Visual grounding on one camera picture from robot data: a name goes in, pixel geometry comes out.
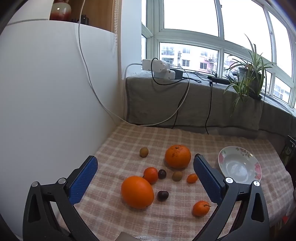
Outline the medium tangerine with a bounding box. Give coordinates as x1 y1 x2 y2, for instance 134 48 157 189
143 167 158 185

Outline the spider plant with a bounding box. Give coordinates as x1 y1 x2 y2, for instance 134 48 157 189
225 42 275 112

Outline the window frame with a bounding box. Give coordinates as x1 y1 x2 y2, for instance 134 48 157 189
141 1 295 108

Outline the round large orange with stem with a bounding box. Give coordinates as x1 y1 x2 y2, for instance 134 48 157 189
165 145 191 169

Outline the smooth large orange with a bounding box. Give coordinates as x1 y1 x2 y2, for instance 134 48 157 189
121 176 154 209

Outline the small kumquat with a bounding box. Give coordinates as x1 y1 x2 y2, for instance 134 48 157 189
187 174 198 184

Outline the black cable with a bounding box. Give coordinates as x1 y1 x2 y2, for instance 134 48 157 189
205 79 214 135
150 57 202 129

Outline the grey blanket on sill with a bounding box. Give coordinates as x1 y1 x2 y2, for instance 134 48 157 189
125 72 295 153

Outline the floral white plate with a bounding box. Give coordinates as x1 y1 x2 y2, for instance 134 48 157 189
218 146 262 184

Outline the red white vase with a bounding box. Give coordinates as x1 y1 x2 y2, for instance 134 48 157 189
50 0 71 21

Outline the pink plaid tablecloth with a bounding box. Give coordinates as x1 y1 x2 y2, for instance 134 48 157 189
75 124 295 240

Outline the dark cherry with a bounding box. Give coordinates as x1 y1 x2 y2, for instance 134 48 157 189
158 169 167 180
157 191 169 201

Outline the black device on sill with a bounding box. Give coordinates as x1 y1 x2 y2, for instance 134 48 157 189
207 76 230 85

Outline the tangerine with stem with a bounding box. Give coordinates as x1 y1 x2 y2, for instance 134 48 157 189
192 200 211 217

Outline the brown longan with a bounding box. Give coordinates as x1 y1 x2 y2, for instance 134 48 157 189
139 147 149 158
171 171 183 182

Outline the white power strip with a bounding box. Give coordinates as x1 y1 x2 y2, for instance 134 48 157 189
142 59 176 80

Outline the white cable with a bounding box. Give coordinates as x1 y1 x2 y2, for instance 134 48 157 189
78 0 191 127

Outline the black power adapter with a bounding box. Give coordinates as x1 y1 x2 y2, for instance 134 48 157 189
170 68 183 79

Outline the white cabinet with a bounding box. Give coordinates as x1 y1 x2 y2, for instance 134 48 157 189
1 1 121 236

